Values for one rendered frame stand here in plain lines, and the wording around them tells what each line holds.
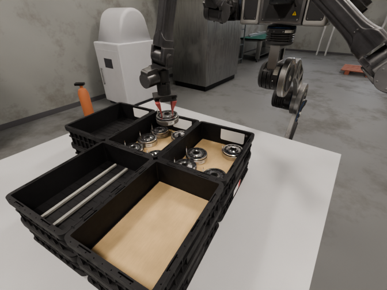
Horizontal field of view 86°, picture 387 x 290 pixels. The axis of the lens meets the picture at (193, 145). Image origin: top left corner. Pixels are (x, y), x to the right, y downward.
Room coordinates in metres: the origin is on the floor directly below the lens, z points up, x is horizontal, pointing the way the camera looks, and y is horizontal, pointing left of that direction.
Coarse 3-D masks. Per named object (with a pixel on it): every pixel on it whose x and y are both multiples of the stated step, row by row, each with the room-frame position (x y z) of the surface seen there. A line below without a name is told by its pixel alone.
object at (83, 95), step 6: (78, 84) 2.87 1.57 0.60; (84, 84) 2.91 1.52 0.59; (78, 90) 2.87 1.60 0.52; (84, 90) 2.88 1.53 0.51; (78, 96) 2.86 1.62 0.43; (84, 96) 2.85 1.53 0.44; (84, 102) 2.84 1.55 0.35; (90, 102) 2.91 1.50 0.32; (84, 108) 2.84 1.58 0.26; (90, 108) 2.88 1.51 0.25; (84, 114) 2.85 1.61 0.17
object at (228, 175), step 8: (192, 128) 0.94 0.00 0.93; (232, 128) 0.94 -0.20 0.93; (184, 136) 0.86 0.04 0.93; (176, 144) 0.79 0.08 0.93; (248, 144) 0.78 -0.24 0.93; (240, 152) 0.72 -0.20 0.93; (168, 160) 0.67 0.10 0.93; (240, 160) 0.69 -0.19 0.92; (184, 168) 0.62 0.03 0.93; (232, 168) 0.62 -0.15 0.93; (208, 176) 0.57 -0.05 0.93; (224, 184) 0.55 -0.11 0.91
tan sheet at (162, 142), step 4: (172, 132) 1.08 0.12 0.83; (168, 136) 1.03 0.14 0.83; (160, 140) 0.98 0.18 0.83; (164, 140) 0.98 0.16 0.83; (168, 140) 0.98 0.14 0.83; (156, 144) 0.94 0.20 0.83; (160, 144) 0.94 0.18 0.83; (164, 144) 0.94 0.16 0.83; (144, 148) 0.90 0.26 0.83; (148, 148) 0.90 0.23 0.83; (152, 148) 0.90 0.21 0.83; (156, 148) 0.90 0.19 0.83; (160, 148) 0.90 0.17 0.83
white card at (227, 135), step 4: (224, 132) 0.95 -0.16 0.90; (228, 132) 0.94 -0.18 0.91; (232, 132) 0.93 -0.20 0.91; (236, 132) 0.92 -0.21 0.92; (224, 136) 0.95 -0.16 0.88; (228, 136) 0.94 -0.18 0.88; (232, 136) 0.93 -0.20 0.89; (236, 136) 0.92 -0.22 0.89; (240, 136) 0.91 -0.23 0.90; (244, 136) 0.90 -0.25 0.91; (228, 140) 0.93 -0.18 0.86; (232, 140) 0.92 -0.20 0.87; (236, 140) 0.91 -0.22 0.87; (240, 140) 0.90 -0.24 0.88
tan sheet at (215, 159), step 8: (200, 144) 0.94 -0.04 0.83; (208, 144) 0.94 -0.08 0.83; (216, 144) 0.94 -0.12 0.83; (224, 144) 0.94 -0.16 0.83; (208, 152) 0.87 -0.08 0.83; (216, 152) 0.87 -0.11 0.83; (208, 160) 0.80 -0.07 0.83; (216, 160) 0.80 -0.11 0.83; (224, 160) 0.80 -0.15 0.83; (200, 168) 0.74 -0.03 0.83; (208, 168) 0.74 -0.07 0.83; (224, 168) 0.74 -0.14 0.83
